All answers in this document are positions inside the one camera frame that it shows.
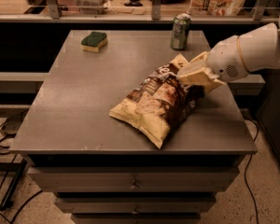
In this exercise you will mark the green and yellow sponge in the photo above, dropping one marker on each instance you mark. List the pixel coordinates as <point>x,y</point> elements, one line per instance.
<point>94,41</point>

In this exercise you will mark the metal railing with posts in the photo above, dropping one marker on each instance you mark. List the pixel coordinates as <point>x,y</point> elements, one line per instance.
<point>150,11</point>

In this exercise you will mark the brown sea salt chip bag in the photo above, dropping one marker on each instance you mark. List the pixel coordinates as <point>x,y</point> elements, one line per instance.
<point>160,104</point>

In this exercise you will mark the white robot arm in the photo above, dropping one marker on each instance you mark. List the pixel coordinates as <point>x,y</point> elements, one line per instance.
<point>260,48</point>

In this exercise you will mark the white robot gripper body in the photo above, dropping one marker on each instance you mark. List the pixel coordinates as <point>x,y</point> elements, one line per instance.
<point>224,59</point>

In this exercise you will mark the lower metal drawer knob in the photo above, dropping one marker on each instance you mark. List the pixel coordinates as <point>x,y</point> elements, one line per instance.
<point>135,211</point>

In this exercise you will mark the green soda can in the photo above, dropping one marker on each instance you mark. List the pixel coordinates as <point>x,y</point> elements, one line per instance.
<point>180,31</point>

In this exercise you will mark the round metal drawer knob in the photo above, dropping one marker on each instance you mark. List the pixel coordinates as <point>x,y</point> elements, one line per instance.
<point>134,185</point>

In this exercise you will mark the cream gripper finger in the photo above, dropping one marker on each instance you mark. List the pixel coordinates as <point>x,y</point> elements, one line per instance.
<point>196,64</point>
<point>204,77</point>

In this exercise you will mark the black metal stand leg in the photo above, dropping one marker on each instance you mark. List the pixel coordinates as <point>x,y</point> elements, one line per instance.
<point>18,169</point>

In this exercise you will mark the grey drawer cabinet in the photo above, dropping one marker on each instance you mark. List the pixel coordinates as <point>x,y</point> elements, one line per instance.
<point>118,140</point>

